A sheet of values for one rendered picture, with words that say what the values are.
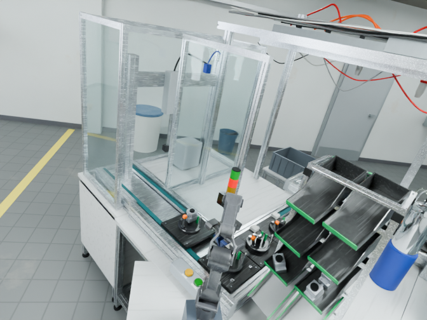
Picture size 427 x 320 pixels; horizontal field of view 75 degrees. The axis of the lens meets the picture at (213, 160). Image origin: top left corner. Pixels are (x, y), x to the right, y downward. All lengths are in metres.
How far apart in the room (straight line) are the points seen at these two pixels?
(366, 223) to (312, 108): 4.83
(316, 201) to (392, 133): 6.02
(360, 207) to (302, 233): 0.24
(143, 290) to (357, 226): 1.01
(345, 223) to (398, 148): 6.34
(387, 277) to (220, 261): 1.30
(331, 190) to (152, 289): 0.96
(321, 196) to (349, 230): 0.16
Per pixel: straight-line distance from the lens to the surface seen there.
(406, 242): 1.90
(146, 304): 1.48
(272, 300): 1.39
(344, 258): 1.18
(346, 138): 6.41
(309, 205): 1.11
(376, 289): 2.04
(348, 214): 1.12
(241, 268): 1.52
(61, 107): 5.49
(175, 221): 1.73
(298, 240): 1.19
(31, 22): 5.36
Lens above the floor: 2.06
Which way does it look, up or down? 26 degrees down
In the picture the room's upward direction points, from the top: 12 degrees clockwise
